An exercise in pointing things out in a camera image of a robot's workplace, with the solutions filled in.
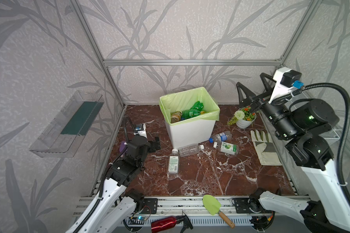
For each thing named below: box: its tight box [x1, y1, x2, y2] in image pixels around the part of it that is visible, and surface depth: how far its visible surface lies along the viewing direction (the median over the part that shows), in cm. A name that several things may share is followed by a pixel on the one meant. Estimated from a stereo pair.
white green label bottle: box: [168, 148, 180, 178], surface depth 87 cm
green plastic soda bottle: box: [181, 109, 206, 119], surface depth 95 cm
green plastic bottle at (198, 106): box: [190, 100, 204, 112], surface depth 96 cm
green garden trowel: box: [202, 194, 236, 229], surface depth 76 cm
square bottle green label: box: [212, 141, 240, 155], surface depth 93 cm
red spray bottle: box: [150, 214, 193, 233], surface depth 69 cm
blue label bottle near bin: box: [208, 130, 233, 145], surface depth 98 cm
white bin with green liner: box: [158, 86, 221, 149], surface depth 88 cm
